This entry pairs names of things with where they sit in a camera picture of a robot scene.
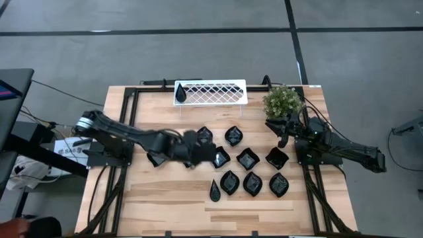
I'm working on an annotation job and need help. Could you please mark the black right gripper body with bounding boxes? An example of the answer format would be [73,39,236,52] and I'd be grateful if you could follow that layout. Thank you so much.
[279,114,307,149]

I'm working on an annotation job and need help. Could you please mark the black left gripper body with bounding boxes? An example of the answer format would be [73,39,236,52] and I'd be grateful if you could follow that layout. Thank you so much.
[171,131,199,166]

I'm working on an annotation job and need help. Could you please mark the black leaf-shaped mini plate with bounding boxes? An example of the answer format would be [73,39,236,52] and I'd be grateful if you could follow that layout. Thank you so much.
[219,169,241,196]
[224,126,244,147]
[196,126,214,145]
[268,172,290,198]
[243,171,264,198]

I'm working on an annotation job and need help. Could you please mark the black teardrop mini plate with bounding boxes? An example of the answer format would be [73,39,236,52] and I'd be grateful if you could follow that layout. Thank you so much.
[174,82,188,104]
[209,178,222,203]

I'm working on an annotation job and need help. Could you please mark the green potted plant black pot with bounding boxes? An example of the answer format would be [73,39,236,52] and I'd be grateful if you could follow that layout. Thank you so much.
[262,85,305,120]

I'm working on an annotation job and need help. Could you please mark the white mesh shelf rack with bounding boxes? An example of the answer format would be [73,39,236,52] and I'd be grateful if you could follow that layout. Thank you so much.
[173,79,249,117]

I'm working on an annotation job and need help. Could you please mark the grey stand foot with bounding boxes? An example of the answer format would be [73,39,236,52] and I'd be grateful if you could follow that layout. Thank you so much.
[391,114,423,136]

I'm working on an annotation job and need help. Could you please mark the white printed box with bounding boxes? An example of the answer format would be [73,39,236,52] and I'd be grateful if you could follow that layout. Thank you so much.
[52,137,91,178]

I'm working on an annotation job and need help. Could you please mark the black desk leg bar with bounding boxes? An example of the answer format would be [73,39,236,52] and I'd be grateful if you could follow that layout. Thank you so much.
[8,134,89,179]

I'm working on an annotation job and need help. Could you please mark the white plastic bag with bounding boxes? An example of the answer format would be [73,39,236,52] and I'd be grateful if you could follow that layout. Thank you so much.
[5,155,50,192]

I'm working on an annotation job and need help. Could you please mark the person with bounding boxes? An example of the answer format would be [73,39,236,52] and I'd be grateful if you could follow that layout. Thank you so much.
[28,216,63,238]

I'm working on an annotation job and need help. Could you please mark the laptop screen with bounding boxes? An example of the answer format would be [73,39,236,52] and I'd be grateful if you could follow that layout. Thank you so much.
[0,80,18,101]

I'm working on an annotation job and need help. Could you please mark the person's hand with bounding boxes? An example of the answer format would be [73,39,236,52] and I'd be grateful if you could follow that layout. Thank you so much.
[0,217,31,238]

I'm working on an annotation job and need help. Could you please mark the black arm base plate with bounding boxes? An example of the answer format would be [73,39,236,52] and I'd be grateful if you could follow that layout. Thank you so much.
[295,138,344,167]
[86,141,134,169]

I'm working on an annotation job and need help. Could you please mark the black floor cable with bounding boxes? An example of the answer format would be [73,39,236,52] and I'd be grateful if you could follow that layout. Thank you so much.
[31,79,106,107]
[387,128,423,173]

